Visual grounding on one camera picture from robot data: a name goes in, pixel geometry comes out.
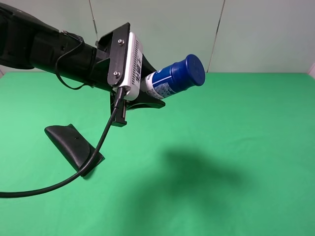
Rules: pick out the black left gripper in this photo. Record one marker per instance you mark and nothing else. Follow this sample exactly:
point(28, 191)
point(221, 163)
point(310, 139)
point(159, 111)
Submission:
point(142, 101)

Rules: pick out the blue and white bottle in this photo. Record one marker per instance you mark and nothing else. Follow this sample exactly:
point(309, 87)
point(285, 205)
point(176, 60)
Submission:
point(174, 78)

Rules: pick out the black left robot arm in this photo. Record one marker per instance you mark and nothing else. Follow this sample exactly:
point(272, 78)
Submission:
point(27, 43)

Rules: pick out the black glasses case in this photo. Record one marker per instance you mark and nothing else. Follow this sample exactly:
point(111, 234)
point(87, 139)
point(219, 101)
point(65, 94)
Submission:
point(71, 144)

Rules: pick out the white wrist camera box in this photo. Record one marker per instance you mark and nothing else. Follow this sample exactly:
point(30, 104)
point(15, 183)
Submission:
point(132, 77)

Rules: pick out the black camera mounting plate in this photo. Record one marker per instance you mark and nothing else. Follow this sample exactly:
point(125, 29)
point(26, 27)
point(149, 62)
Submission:
point(114, 45)

